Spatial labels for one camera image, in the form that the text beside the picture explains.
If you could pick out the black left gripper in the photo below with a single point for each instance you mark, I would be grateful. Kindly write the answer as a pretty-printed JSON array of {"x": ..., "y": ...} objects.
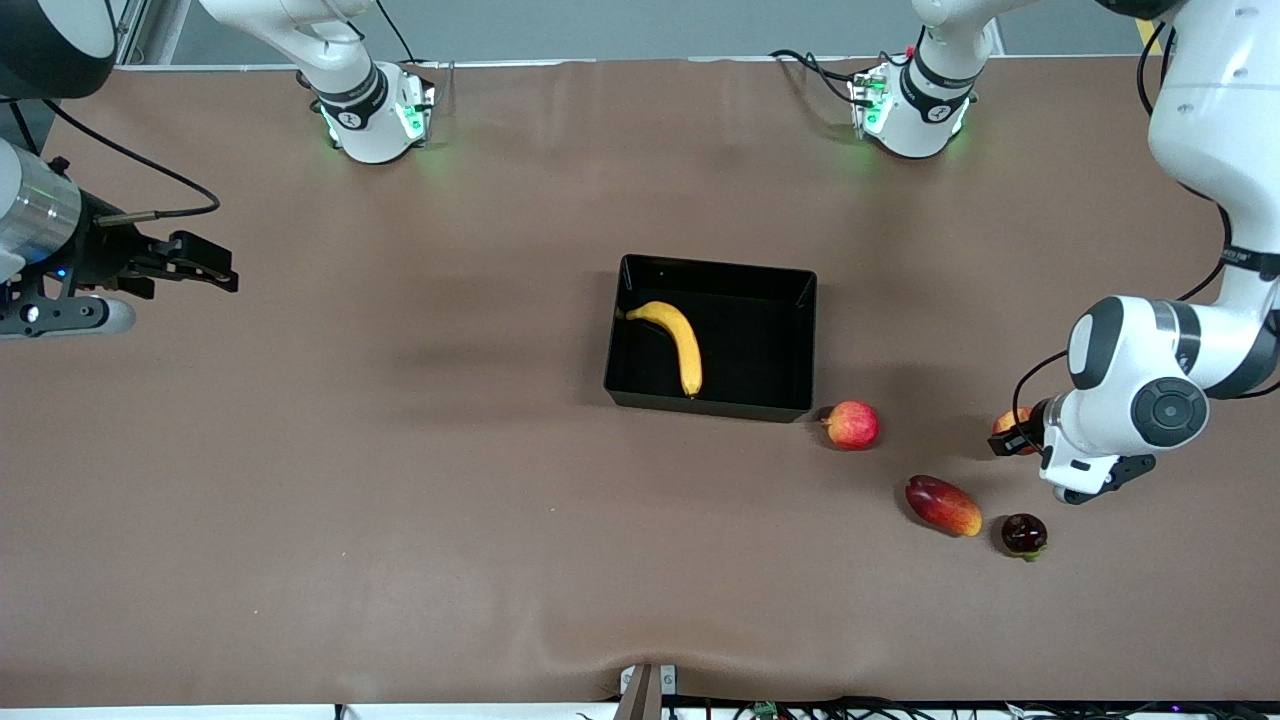
[{"x": 1034, "y": 424}]

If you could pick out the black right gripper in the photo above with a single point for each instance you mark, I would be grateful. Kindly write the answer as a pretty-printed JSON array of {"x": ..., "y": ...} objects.
[{"x": 103, "y": 258}]

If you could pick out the red yellow apple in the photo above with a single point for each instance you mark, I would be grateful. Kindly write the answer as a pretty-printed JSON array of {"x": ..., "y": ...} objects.
[{"x": 1008, "y": 422}]

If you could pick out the black plastic box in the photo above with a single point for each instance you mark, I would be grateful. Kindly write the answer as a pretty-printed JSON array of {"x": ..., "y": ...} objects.
[{"x": 750, "y": 340}]

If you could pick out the yellow banana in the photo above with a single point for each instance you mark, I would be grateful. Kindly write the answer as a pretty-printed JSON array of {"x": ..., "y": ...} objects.
[{"x": 680, "y": 335}]

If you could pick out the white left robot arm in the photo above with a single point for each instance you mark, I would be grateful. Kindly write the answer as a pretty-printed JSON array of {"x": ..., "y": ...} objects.
[{"x": 1200, "y": 120}]

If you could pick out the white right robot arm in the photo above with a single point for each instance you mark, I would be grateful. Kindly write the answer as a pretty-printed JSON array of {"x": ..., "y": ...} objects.
[{"x": 360, "y": 130}]

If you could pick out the dark purple mangosteen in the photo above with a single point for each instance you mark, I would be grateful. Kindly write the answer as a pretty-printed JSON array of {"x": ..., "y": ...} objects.
[{"x": 1024, "y": 535}]

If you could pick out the red yellow mango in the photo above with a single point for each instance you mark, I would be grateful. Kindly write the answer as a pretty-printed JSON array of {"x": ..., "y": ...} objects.
[{"x": 943, "y": 505}]

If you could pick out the red pomegranate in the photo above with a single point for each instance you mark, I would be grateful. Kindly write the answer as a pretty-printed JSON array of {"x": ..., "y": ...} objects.
[{"x": 852, "y": 425}]

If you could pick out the aluminium frame post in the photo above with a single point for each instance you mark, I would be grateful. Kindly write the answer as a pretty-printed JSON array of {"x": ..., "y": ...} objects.
[{"x": 150, "y": 30}]

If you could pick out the metal bracket at table edge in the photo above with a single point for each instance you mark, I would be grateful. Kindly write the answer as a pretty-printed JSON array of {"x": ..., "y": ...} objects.
[{"x": 645, "y": 695}]

